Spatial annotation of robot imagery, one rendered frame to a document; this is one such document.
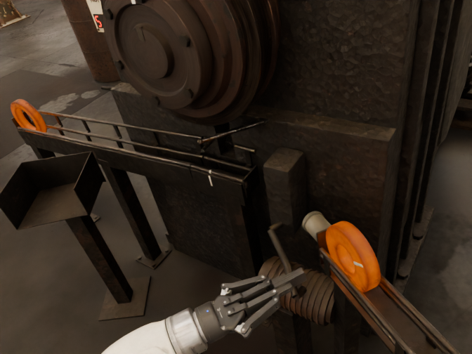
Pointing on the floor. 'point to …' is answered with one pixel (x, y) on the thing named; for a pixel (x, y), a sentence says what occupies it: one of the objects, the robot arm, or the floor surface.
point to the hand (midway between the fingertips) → (289, 281)
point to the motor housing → (300, 307)
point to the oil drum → (90, 41)
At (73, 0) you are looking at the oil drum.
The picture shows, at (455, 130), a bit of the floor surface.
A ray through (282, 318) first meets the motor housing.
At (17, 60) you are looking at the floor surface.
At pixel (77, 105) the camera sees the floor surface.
